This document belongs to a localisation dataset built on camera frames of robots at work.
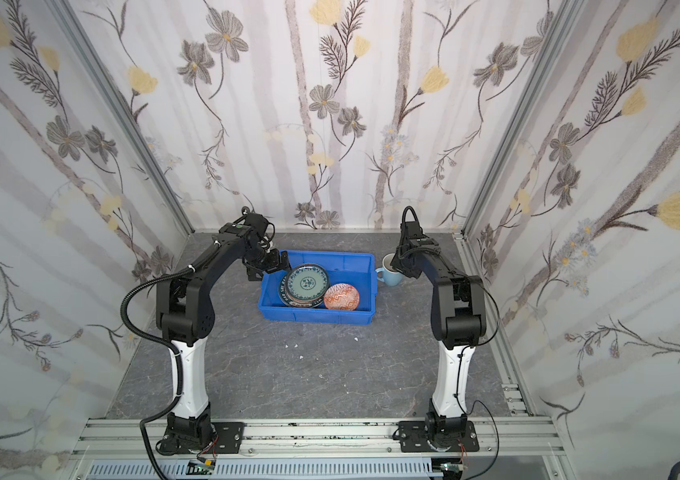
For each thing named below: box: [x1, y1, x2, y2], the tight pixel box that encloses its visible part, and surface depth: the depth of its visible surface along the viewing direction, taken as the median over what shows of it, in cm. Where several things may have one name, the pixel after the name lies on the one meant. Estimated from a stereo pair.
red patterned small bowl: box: [323, 283, 360, 311], surface depth 100 cm
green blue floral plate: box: [279, 263, 330, 308], surface depth 100 cm
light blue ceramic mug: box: [375, 252, 404, 287], surface depth 100 cm
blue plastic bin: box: [307, 251, 378, 325], surface depth 100 cm
